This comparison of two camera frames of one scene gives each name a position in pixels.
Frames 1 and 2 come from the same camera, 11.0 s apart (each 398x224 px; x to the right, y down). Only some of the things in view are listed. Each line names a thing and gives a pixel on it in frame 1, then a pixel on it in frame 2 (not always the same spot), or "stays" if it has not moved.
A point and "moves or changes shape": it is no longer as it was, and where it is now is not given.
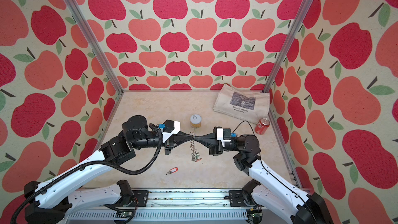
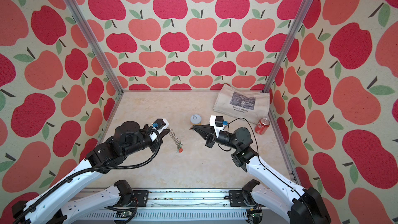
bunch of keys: (195, 155) moves or changes shape
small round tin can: (195, 121) stays
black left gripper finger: (179, 142) → (164, 133)
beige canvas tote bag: (249, 106) stays
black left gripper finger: (181, 135) → (164, 132)
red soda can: (262, 126) stays
